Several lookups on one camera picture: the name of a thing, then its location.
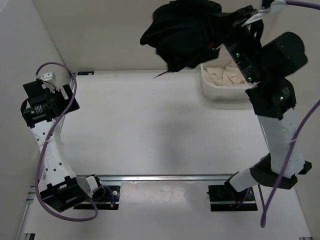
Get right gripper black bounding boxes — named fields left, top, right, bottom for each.
left=195, top=5, right=262, bottom=82

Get black trousers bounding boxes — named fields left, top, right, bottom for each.
left=139, top=0, right=228, bottom=73

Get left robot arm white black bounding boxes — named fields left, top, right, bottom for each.
left=20, top=78, right=105, bottom=213

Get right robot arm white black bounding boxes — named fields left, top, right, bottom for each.
left=223, top=6, right=312, bottom=200

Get beige trousers in basket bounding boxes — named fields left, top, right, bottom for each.
left=204, top=61, right=247, bottom=87

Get white plastic basket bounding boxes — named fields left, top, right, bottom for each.
left=200, top=63, right=253, bottom=101

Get black label sticker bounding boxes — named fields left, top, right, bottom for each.
left=77, top=71, right=95, bottom=76

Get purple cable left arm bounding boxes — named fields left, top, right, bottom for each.
left=34, top=61, right=103, bottom=222

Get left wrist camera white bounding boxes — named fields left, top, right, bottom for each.
left=39, top=71, right=56, bottom=84

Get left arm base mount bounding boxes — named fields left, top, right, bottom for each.
left=74, top=184, right=121, bottom=210

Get aluminium frame rail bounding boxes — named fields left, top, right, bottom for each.
left=14, top=72, right=313, bottom=240

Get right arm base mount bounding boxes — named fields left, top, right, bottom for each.
left=207, top=185, right=258, bottom=212

